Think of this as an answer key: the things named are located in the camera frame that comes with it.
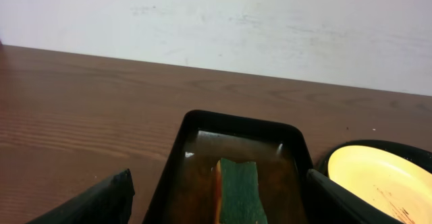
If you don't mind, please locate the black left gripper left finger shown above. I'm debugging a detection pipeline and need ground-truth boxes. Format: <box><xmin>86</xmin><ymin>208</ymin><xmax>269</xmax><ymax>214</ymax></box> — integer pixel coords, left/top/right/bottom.
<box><xmin>30</xmin><ymin>169</ymin><xmax>135</xmax><ymax>224</ymax></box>

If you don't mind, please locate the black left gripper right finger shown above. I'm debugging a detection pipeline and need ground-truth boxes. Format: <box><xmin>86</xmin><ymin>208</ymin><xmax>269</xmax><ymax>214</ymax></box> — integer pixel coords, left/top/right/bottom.
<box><xmin>306</xmin><ymin>169</ymin><xmax>400</xmax><ymax>224</ymax></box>

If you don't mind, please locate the yellow plate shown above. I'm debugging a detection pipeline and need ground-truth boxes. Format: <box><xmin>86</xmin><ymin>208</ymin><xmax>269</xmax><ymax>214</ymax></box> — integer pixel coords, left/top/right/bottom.
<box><xmin>327</xmin><ymin>145</ymin><xmax>431</xmax><ymax>224</ymax></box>

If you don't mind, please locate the green and orange sponge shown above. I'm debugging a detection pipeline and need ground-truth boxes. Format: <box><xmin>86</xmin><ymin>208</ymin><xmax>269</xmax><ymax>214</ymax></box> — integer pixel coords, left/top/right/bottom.
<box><xmin>212</xmin><ymin>158</ymin><xmax>268</xmax><ymax>224</ymax></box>

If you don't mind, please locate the black rectangular water tray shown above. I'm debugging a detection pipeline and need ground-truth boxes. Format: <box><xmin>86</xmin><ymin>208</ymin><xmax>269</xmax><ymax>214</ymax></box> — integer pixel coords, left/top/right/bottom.
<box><xmin>143</xmin><ymin>110</ymin><xmax>313</xmax><ymax>223</ymax></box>

